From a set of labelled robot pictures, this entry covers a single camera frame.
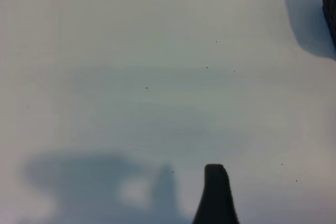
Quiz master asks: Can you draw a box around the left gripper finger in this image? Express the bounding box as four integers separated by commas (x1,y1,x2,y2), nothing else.
192,163,240,224

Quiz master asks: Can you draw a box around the dark brown woven basket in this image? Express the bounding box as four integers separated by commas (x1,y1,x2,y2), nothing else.
321,0,336,49

